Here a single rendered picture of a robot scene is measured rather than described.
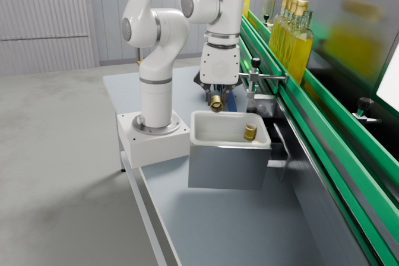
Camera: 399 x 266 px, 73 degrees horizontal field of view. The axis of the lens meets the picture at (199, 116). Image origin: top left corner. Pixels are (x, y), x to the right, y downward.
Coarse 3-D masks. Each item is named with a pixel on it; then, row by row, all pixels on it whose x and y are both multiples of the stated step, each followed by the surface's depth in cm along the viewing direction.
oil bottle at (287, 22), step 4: (288, 20) 93; (292, 20) 92; (284, 24) 93; (288, 24) 92; (284, 28) 93; (280, 32) 97; (284, 32) 93; (280, 36) 97; (280, 40) 96; (280, 44) 96; (280, 48) 96; (276, 52) 101; (280, 52) 97; (276, 56) 100
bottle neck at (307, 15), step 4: (304, 12) 81; (308, 12) 80; (312, 12) 80; (304, 16) 81; (308, 16) 81; (304, 20) 81; (308, 20) 81; (300, 24) 83; (304, 24) 82; (308, 24) 82
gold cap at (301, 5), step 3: (300, 0) 86; (297, 3) 85; (300, 3) 84; (303, 3) 84; (306, 3) 84; (297, 6) 85; (300, 6) 85; (303, 6) 84; (306, 6) 85; (297, 9) 86; (300, 9) 85; (303, 9) 85; (306, 9) 86; (294, 12) 87; (297, 12) 86; (300, 12) 85; (297, 15) 86; (300, 15) 86
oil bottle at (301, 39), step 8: (296, 32) 83; (304, 32) 82; (312, 32) 83; (296, 40) 83; (304, 40) 83; (312, 40) 83; (288, 48) 88; (296, 48) 84; (304, 48) 84; (288, 56) 88; (296, 56) 85; (304, 56) 86; (288, 64) 88; (296, 64) 87; (304, 64) 87; (296, 72) 88; (296, 80) 90
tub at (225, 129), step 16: (192, 112) 84; (208, 112) 85; (224, 112) 86; (192, 128) 77; (208, 128) 88; (224, 128) 88; (240, 128) 88; (256, 128) 84; (208, 144) 71; (224, 144) 71; (240, 144) 72; (256, 144) 72
